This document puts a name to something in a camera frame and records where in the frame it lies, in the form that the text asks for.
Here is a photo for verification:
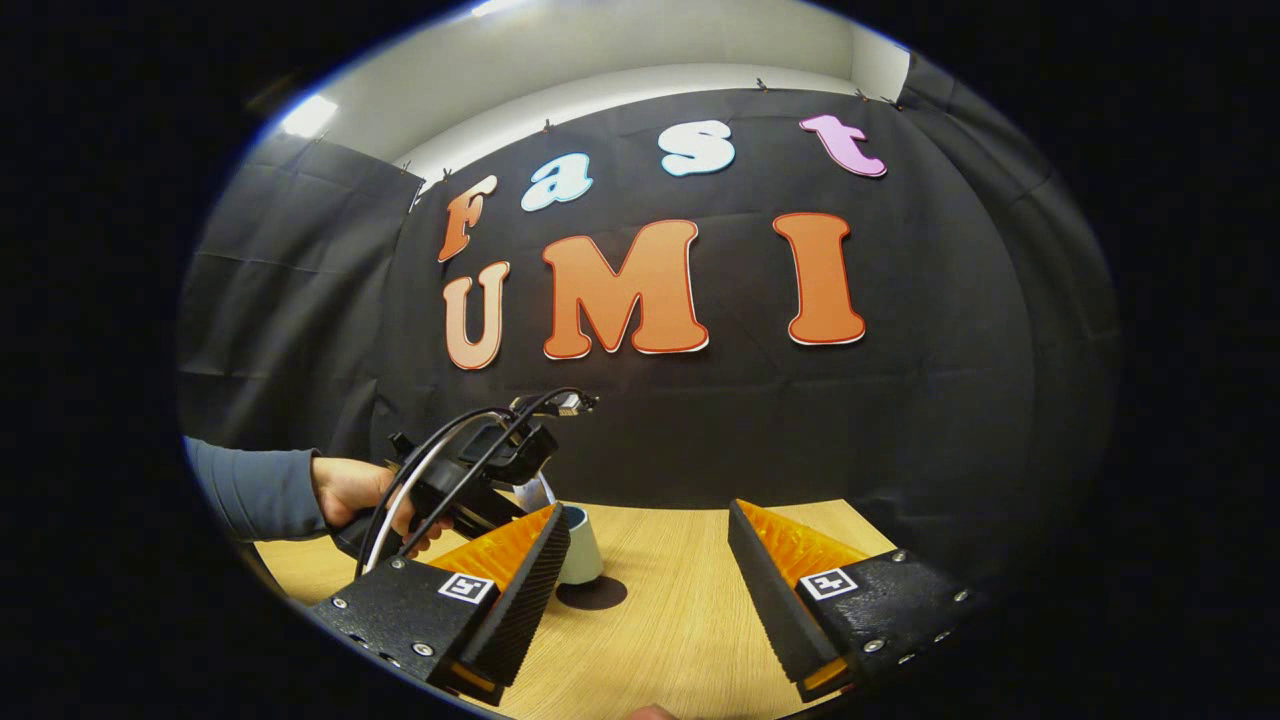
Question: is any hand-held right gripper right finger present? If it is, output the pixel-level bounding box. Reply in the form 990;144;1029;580
728;499;986;701

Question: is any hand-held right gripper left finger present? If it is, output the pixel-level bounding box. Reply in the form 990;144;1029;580
310;503;571;706

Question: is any light blue cup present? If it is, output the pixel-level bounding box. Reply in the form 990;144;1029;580
555;505;605;586

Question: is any brown round coaster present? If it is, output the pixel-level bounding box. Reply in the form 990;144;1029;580
555;575;629;612

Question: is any wooden desktop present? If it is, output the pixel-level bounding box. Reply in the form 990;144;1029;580
255;500;896;720

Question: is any black backdrop cloth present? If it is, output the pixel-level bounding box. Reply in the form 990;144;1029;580
178;50;1119;601

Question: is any ceiling light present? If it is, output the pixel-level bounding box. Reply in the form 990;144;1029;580
280;95;339;139

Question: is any black cable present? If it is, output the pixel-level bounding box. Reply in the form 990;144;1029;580
358;387;586;579

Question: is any white cable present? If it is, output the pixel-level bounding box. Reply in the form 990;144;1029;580
364;415;516;576

